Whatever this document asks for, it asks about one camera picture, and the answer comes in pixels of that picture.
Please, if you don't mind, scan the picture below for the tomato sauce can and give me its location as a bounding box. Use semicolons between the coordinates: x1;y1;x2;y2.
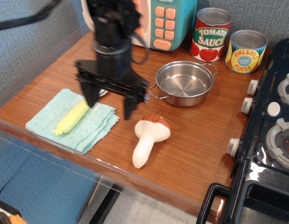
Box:
190;7;232;62

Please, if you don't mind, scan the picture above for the black toy stove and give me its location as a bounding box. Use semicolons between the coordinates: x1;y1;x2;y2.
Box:
197;38;289;224

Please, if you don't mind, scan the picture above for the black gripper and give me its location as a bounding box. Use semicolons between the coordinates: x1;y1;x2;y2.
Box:
75;46;148;120

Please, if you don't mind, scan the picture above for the plush mushroom toy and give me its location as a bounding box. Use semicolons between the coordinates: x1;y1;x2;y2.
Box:
132;115;171;169

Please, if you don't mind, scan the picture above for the spoon with yellow handle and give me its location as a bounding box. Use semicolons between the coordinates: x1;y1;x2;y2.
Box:
51;97;110;136

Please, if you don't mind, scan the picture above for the pineapple slices can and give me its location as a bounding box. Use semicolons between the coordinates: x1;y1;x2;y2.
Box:
225;30;268;74

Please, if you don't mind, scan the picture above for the small steel pot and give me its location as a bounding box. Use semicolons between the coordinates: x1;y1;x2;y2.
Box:
149;61;218;107

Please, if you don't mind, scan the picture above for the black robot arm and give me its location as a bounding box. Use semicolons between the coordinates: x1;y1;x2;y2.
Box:
76;0;148;120

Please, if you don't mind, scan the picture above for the black braided cable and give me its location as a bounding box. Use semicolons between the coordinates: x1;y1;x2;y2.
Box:
0;0;62;31

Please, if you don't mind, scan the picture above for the light blue cloth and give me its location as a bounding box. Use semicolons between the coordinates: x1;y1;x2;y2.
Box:
25;89;119;153

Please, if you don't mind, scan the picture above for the toy microwave teal and white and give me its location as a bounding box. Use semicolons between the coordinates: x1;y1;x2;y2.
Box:
81;0;197;51

